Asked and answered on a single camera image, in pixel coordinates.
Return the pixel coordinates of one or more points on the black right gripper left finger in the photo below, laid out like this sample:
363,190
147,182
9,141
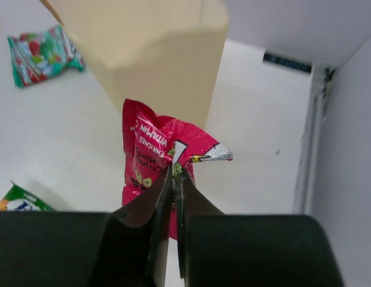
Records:
134,247

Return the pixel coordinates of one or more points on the green Fox's candy bag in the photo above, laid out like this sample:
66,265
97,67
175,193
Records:
19,199

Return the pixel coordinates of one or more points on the beige paper bag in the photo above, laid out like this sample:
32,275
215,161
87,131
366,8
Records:
165,54

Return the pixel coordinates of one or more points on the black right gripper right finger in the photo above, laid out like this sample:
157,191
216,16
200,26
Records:
207,238

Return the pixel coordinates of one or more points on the teal Fox's candy bag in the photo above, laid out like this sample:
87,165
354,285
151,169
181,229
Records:
36,57

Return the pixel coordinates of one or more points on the blue label sticker right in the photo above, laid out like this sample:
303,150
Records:
287,63

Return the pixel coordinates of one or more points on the red mint candy packet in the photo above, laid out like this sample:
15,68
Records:
153,142

